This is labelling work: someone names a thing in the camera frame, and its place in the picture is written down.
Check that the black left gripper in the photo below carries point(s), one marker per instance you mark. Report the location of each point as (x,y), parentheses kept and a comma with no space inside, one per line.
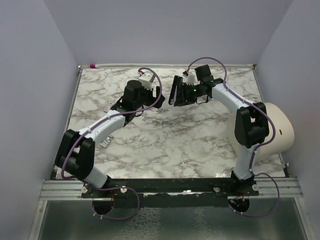
(151,94)

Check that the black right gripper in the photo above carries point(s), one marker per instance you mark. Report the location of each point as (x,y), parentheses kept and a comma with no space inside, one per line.
(189,100)

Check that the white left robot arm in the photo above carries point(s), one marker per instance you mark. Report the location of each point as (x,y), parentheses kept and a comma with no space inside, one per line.
(76,153)

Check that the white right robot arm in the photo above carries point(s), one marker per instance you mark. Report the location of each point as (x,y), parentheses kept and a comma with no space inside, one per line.
(251,125)

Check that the red white staple box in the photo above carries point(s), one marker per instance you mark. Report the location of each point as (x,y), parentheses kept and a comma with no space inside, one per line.
(108,107)

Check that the open staple box tray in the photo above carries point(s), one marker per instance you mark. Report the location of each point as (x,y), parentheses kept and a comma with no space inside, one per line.
(106,142)

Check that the pink capped white tube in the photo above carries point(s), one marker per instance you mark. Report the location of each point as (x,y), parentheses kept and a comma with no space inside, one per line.
(94,66)

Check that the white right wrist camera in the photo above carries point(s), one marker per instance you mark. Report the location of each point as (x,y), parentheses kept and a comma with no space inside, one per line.
(190,78)

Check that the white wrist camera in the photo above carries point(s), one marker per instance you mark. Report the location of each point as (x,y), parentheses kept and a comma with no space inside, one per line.
(145,80)
(190,78)

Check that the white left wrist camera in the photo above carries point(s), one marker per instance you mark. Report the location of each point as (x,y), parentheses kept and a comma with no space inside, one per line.
(145,80)

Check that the aluminium frame rail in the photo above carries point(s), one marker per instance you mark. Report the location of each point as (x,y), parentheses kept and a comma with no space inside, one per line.
(259,187)

